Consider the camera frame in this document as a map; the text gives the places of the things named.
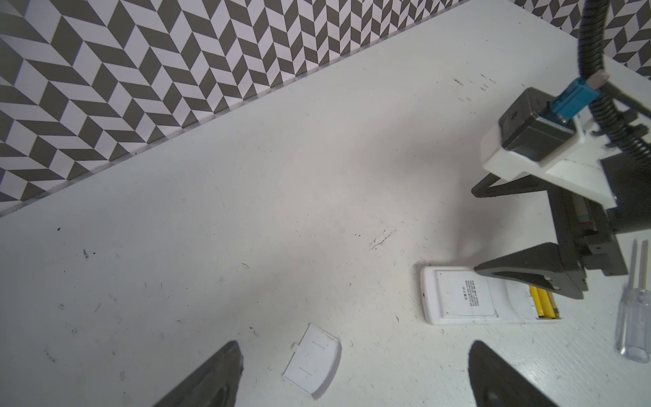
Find white remote green buttons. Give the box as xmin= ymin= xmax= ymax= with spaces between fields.
xmin=420 ymin=266 xmax=561 ymax=326

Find clear handle screwdriver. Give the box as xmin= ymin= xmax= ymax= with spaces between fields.
xmin=615 ymin=240 xmax=650 ymax=364

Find white battery cover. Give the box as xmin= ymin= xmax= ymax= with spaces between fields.
xmin=282 ymin=324 xmax=342 ymax=400

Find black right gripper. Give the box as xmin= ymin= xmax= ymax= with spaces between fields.
xmin=471 ymin=154 xmax=650 ymax=299

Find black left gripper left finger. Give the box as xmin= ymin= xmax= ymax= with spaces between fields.
xmin=154 ymin=341 xmax=243 ymax=407

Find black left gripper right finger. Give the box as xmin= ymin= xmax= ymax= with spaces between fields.
xmin=468 ymin=340 xmax=557 ymax=407

